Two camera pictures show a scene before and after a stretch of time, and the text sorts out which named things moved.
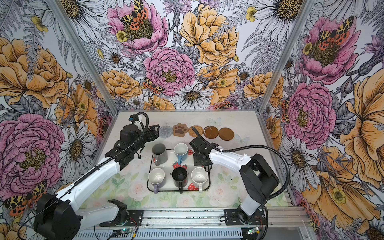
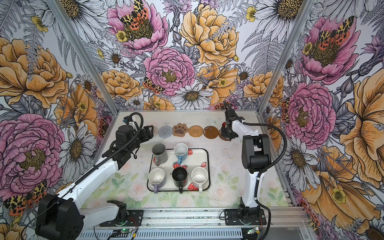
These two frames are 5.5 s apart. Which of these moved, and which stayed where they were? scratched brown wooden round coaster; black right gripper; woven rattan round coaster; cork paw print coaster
Moved: black right gripper
Stayed: scratched brown wooden round coaster; cork paw print coaster; woven rattan round coaster
